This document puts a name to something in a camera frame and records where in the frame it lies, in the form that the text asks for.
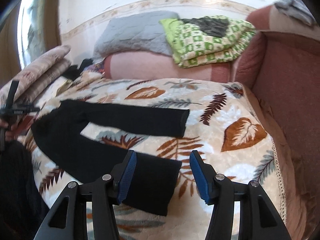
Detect black knit pants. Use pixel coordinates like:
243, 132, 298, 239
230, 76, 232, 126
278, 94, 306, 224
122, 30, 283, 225
31, 100, 189, 216

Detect person's left hand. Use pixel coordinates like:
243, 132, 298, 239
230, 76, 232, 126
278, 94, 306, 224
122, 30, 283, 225
1, 115, 34, 142

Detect brown striped floral pillow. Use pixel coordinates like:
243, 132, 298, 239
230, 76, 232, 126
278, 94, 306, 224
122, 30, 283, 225
1, 45, 71, 105

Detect white cloth yellow trim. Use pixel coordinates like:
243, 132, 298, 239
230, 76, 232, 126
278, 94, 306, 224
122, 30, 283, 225
33, 76, 73, 108

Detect beige leaf pattern blanket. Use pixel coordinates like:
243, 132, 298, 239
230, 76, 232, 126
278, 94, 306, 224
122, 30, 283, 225
24, 71, 286, 239

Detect black garment in background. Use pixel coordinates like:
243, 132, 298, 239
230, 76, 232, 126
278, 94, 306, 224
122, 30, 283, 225
62, 59, 93, 81

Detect pink quilted folded blanket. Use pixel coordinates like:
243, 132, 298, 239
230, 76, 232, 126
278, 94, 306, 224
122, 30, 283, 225
104, 51, 231, 83

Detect green patterned folded quilt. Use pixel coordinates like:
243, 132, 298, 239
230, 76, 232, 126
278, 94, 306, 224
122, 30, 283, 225
161, 15, 256, 68

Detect grey quilted blanket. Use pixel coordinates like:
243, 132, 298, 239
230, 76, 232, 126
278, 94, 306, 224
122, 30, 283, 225
93, 11, 179, 60

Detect dark cloth on green quilt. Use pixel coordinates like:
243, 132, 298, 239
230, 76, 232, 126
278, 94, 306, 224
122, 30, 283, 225
181, 16, 229, 38

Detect grey cloth on headboard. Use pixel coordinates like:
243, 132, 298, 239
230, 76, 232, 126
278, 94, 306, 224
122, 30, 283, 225
274, 0, 317, 27

